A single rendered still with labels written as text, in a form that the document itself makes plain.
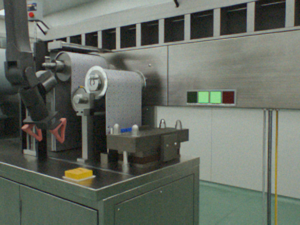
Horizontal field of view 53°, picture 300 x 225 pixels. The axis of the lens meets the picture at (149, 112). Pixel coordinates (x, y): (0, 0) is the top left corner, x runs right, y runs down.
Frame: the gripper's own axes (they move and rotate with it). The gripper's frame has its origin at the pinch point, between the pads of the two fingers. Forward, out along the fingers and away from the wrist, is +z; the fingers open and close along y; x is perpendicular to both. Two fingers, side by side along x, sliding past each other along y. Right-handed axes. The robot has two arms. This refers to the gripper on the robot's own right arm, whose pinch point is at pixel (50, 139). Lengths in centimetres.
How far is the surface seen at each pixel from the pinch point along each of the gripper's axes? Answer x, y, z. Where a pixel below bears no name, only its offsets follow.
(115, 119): -35.7, -2.1, 15.9
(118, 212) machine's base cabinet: 4.8, -20.9, 26.2
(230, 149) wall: -239, -6, 197
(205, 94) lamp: -57, -38, 15
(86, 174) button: -0.9, -8.3, 15.8
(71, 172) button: 1.4, -3.8, 13.4
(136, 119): -47, -5, 23
